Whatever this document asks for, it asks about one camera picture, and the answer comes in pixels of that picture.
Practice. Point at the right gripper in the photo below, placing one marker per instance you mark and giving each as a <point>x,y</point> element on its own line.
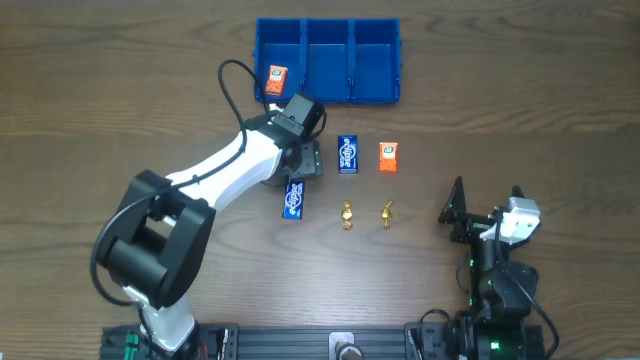
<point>472,227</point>

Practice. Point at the gold candy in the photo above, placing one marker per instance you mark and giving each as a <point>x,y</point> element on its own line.
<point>347,215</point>
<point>387,214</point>

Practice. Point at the blue candy pack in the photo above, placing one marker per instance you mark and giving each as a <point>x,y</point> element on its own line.
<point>293,200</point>
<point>347,154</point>

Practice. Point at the orange candy box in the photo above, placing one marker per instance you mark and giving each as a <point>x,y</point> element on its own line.
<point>276,82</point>
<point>388,159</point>

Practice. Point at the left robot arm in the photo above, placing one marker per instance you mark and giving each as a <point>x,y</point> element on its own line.
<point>225,170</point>

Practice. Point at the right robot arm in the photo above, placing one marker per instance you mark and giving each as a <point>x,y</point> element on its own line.
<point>492,280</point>

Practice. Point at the blue tray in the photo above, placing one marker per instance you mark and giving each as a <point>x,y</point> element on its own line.
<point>327,70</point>

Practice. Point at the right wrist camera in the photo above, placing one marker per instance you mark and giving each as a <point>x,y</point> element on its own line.
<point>520,220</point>

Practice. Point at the mounting rail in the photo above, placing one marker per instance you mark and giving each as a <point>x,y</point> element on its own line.
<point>290,345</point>

